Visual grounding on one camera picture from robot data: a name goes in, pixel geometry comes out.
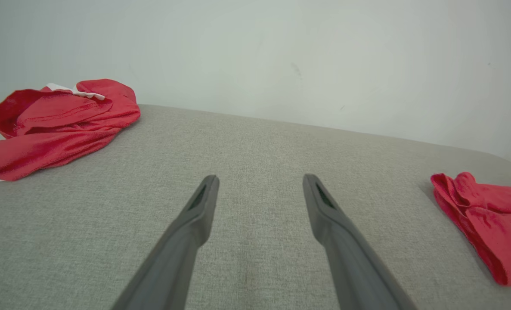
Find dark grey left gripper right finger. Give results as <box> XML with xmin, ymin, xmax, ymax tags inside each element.
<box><xmin>303</xmin><ymin>174</ymin><xmax>418</xmax><ymax>310</ymax></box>

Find red shorts with white trim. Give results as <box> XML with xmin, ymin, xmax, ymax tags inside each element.
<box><xmin>0</xmin><ymin>79</ymin><xmax>141</xmax><ymax>183</ymax></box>

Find red Bulls jersey white sleeves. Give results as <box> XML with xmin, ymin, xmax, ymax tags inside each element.
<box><xmin>430</xmin><ymin>172</ymin><xmax>511</xmax><ymax>287</ymax></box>

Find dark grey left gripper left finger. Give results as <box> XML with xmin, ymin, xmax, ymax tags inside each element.
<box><xmin>111</xmin><ymin>174</ymin><xmax>220</xmax><ymax>310</ymax></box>

